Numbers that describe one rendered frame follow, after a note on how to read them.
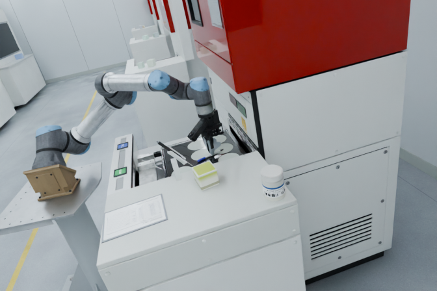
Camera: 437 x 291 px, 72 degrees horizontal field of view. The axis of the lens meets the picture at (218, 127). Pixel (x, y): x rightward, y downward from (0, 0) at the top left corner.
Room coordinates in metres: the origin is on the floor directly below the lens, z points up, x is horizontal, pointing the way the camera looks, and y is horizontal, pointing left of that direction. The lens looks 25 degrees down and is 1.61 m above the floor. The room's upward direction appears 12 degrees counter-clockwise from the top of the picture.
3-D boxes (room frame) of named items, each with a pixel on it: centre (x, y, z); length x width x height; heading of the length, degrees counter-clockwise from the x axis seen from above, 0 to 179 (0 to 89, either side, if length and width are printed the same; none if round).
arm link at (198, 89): (1.23, 0.05, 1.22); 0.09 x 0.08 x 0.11; 55
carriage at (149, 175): (1.19, 0.36, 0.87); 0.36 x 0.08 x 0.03; 9
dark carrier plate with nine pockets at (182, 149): (1.25, 0.11, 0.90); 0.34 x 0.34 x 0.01; 9
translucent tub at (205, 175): (0.92, 0.08, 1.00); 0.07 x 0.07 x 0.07; 18
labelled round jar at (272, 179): (0.78, -0.13, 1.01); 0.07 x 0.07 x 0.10
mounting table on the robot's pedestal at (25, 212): (1.33, 0.88, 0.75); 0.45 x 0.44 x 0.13; 91
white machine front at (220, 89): (1.48, -0.08, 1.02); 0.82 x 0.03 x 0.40; 9
